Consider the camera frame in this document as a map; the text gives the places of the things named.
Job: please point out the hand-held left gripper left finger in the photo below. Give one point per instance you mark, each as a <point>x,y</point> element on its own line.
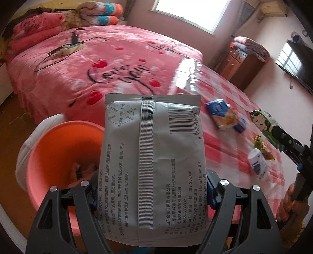
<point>80,195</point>

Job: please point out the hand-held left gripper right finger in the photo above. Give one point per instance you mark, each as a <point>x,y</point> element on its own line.
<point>223,193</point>

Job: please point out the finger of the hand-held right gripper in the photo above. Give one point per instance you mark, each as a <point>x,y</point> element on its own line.
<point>281,134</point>
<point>291,152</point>

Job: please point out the yellow snack wrapper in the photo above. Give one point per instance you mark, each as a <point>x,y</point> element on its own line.
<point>262,146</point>

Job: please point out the green cartoon snack packet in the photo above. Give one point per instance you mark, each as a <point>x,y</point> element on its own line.
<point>261,122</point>

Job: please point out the small white bottle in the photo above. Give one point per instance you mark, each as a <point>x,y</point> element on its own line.
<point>256,163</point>

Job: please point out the pink plastic bin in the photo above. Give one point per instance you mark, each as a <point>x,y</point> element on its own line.
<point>61,146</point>

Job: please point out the blue white tissue pack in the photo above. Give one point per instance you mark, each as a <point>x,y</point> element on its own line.
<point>220,110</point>

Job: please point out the grey wet wipes packet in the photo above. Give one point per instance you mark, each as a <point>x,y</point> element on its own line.
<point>151,146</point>

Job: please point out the person's right hand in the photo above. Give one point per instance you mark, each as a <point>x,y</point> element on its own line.
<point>286,207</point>

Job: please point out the red white checkered tablecloth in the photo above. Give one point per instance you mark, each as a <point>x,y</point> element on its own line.
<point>220,151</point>

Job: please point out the brown wooden cabinet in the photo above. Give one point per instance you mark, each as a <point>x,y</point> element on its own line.
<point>247,70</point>

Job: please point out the folded pink grey blanket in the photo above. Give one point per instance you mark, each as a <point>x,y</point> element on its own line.
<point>254,48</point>

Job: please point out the small black device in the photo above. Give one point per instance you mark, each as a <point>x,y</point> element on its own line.
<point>296,37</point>

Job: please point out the white air conditioner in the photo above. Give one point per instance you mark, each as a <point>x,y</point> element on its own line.
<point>271,9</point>

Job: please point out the window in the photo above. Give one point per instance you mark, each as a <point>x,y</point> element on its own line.
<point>193,12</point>

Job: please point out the pink heart print bedspread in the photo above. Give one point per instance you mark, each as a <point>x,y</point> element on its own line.
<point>122,48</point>

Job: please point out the black charger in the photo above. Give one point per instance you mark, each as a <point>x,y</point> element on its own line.
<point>74,38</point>

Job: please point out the colourful folded quilt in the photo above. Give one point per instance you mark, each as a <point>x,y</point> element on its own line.
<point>105,19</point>

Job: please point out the yellow floral pillow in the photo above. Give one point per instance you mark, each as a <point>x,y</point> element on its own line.
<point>71,17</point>

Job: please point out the dark brown cloth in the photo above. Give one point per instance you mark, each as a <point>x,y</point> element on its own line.
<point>36,11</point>

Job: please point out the black wall television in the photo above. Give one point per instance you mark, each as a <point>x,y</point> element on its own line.
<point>293,61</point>

